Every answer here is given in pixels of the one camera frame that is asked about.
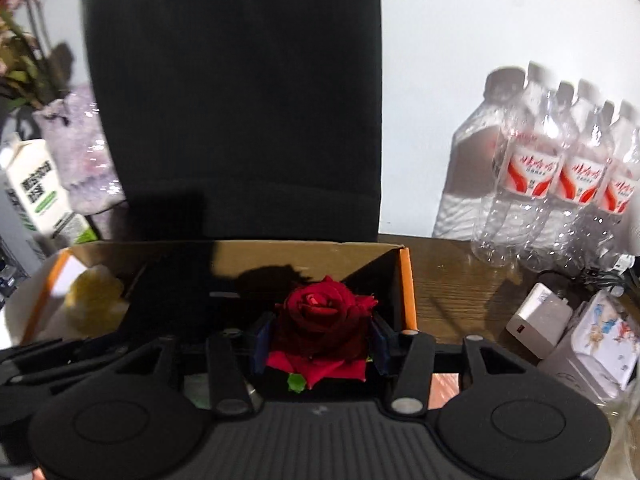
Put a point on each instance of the orange cardboard box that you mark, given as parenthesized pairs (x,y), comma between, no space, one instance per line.
(300,256)

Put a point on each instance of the black paper bag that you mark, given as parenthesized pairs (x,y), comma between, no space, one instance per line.
(235,100)

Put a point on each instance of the cartoon print tissue pack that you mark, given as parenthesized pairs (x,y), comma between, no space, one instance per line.
(605,335)

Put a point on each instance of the pack of clear water bottles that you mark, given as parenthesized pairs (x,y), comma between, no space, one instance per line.
(530,170)

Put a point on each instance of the white milk carton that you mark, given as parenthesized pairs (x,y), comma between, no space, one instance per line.
(35,195)

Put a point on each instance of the grey stone vase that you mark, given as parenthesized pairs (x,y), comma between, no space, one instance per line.
(80,160)

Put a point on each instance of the dried pink rose bouquet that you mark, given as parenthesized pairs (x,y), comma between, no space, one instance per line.
(20,70)

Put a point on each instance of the wooden desktop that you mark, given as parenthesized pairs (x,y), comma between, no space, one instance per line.
(450,285)

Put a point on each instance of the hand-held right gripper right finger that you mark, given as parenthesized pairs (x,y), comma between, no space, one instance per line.
(381,350)

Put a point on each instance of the red rose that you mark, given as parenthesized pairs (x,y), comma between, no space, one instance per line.
(320,320)

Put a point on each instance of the yellow and white plush toy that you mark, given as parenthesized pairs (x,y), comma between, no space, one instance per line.
(95,297)

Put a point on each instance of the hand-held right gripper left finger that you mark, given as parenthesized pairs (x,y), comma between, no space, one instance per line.
(261,345)

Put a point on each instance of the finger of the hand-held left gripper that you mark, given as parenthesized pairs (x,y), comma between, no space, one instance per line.
(50,357)

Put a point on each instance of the clear plastic container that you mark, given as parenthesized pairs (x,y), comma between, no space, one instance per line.
(627,435)

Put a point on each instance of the white charger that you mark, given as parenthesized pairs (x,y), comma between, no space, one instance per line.
(537,320)

